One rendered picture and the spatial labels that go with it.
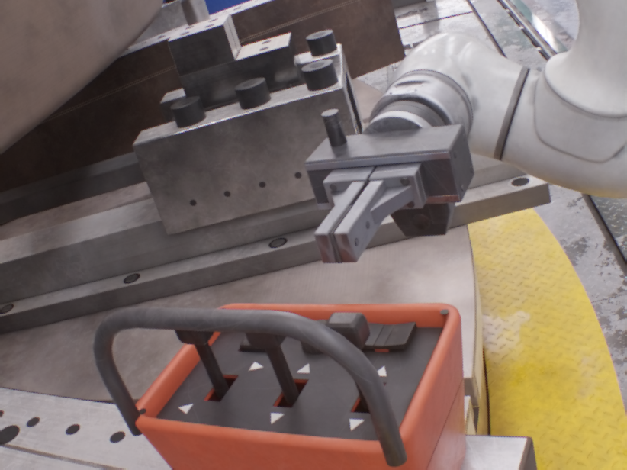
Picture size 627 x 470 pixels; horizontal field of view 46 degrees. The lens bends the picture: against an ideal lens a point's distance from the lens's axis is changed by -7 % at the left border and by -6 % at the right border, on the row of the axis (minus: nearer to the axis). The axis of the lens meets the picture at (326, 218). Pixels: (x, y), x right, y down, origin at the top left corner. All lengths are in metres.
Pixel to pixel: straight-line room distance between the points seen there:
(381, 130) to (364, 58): 2.18
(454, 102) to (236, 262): 1.04
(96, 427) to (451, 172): 0.41
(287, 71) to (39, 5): 0.55
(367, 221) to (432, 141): 0.10
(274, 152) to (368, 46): 1.36
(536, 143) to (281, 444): 0.43
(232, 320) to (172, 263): 1.38
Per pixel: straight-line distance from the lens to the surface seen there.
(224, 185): 1.59
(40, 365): 1.74
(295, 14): 2.74
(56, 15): 1.39
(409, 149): 0.63
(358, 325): 0.44
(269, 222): 1.71
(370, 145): 0.66
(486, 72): 0.78
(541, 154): 0.77
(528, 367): 1.73
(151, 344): 1.62
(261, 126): 1.54
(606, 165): 0.77
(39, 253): 1.90
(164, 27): 3.62
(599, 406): 1.61
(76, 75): 1.40
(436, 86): 0.72
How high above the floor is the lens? 1.10
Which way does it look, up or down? 25 degrees down
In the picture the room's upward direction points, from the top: 17 degrees counter-clockwise
